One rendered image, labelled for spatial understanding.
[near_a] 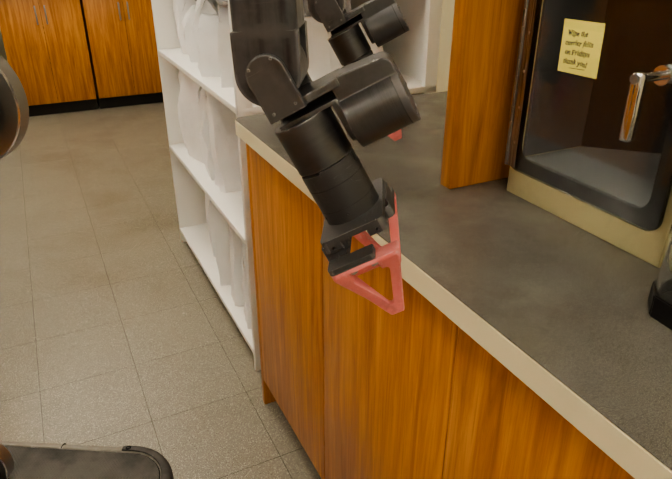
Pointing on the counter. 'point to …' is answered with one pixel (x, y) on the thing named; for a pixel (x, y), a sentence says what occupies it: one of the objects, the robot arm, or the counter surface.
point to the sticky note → (581, 47)
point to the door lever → (639, 98)
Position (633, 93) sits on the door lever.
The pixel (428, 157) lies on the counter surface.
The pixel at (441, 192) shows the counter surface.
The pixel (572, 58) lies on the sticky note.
